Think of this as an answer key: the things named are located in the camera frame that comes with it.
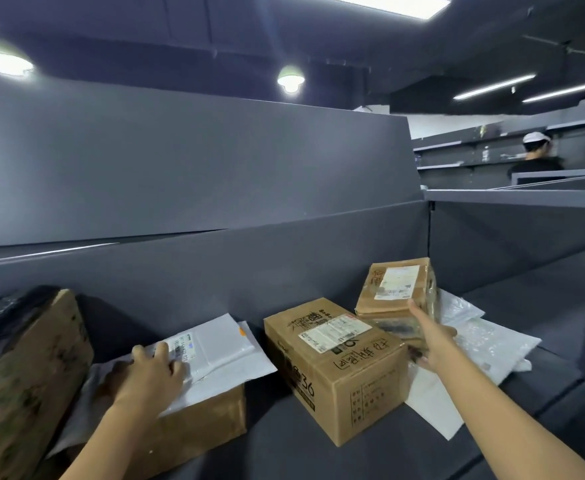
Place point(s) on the rectangular ceiling light panel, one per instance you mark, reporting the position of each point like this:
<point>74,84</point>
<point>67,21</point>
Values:
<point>387,4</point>

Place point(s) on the black bubble mailer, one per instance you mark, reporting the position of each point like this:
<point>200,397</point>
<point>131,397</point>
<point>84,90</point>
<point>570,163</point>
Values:
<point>2,314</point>

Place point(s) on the white orange-tab poly mailer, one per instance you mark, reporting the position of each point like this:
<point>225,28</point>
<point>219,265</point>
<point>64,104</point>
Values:
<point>212,349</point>

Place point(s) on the person's left forearm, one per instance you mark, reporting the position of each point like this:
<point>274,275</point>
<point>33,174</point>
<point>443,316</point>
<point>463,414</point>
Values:
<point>107,444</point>

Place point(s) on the person's right hand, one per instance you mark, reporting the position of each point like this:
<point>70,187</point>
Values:
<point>437,347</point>

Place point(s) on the long black lettered cardboard box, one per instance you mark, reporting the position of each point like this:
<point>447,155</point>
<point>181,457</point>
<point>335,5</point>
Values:
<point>197,429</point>

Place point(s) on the person's left hand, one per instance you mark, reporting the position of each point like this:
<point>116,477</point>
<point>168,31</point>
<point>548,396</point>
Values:
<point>150,384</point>

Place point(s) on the black printed small cardboard box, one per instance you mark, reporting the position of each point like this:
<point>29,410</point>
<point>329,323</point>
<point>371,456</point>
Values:
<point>362,394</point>

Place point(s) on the orange-edged clear mailer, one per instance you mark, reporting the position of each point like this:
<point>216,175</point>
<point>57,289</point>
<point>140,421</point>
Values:
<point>460,309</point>

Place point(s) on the fluorescent ceiling tube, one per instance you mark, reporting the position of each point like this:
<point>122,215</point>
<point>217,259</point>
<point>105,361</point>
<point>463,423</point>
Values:
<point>565,91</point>
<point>495,87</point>

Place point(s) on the white bubble mailer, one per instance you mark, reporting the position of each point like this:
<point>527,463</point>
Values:
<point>242,374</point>

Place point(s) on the large white poly mailer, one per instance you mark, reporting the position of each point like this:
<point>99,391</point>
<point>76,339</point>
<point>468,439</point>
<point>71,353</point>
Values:
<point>492,349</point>

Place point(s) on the white label tall cardboard box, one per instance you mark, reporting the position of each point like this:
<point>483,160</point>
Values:
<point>22,394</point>

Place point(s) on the person's right forearm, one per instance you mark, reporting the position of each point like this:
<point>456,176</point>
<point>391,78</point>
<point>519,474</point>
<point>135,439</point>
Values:
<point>512,424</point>

